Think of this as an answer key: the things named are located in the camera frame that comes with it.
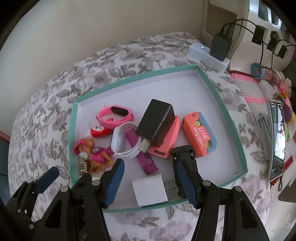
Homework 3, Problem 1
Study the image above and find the pink pup toy figure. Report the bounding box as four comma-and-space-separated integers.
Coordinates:
73, 138, 114, 174

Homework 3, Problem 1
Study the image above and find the black toy car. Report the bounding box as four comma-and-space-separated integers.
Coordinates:
171, 145, 198, 198

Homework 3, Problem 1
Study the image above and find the purple comb piece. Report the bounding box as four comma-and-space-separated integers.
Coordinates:
125, 128, 158, 175

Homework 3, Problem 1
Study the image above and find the white usb charger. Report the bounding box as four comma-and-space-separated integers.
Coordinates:
132, 174, 177, 207

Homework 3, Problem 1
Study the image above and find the coral blue token case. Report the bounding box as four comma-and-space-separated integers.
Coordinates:
182, 111, 217, 157

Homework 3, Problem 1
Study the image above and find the red glue bottle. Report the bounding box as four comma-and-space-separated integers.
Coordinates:
83, 125, 113, 138

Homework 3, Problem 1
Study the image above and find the pink smart watch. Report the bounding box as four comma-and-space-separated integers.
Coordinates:
96, 105, 134, 130

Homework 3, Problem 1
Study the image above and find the black power adapter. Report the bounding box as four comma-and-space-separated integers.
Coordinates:
135, 99, 175, 153

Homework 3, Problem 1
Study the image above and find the gold patterned harmonica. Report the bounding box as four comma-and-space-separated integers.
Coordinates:
77, 161, 87, 178

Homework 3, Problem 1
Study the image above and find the floral grey white blanket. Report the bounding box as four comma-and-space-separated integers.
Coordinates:
7, 32, 271, 241

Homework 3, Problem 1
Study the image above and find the red pink rolled mat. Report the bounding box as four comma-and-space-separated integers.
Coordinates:
0, 131, 11, 143

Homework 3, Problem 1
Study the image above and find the teal cardboard tray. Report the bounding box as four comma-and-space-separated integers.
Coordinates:
69, 65, 248, 213

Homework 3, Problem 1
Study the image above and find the silver smartphone on stand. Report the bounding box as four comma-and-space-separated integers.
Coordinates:
254, 99, 286, 182

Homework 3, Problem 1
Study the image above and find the pink white crochet mat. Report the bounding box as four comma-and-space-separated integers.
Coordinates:
230, 71, 295, 187

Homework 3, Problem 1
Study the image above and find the colourful round toy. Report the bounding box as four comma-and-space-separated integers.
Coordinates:
250, 62, 262, 79

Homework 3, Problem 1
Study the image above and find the white power strip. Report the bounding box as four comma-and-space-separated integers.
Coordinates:
189, 42, 230, 72

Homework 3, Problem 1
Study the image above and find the black plugged charger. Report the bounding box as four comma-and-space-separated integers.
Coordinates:
210, 33, 232, 61

